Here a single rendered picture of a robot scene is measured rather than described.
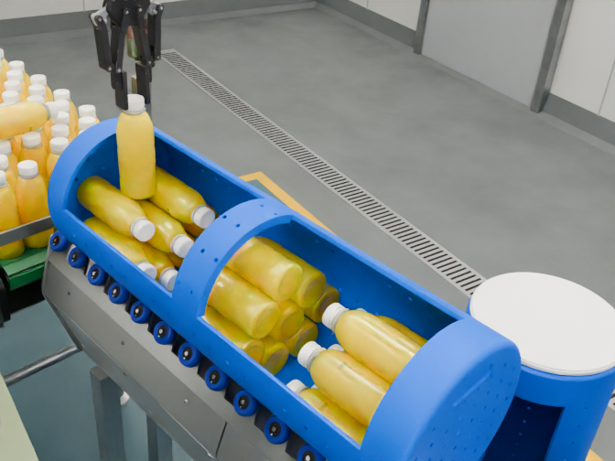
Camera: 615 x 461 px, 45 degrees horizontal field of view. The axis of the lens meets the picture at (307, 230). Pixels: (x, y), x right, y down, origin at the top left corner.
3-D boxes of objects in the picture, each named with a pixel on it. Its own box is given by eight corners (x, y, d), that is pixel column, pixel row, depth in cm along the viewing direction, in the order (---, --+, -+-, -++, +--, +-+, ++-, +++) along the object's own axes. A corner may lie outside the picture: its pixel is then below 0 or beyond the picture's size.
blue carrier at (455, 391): (386, 560, 101) (404, 423, 84) (60, 267, 151) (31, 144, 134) (504, 441, 117) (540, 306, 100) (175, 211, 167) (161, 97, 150)
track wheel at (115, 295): (126, 286, 139) (134, 288, 141) (113, 275, 142) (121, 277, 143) (115, 307, 139) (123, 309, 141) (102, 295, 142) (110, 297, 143)
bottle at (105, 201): (90, 168, 144) (141, 206, 134) (113, 184, 149) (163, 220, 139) (69, 197, 143) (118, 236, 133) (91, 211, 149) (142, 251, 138)
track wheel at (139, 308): (149, 305, 135) (157, 307, 136) (135, 294, 137) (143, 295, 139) (137, 327, 135) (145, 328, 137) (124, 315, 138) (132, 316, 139)
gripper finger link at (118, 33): (131, 8, 122) (124, 8, 121) (124, 75, 126) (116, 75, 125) (118, 3, 124) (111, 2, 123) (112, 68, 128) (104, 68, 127)
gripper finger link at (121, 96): (126, 71, 127) (123, 72, 126) (128, 110, 130) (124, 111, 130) (117, 66, 128) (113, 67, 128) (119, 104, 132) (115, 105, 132)
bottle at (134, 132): (164, 194, 142) (160, 108, 133) (133, 204, 138) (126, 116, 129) (145, 179, 146) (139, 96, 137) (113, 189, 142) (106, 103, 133)
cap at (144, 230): (141, 215, 135) (146, 219, 134) (154, 223, 138) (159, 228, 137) (128, 232, 134) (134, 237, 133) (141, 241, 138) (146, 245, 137)
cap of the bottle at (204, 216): (207, 202, 139) (213, 206, 138) (211, 218, 142) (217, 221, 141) (191, 213, 137) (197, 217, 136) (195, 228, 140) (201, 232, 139)
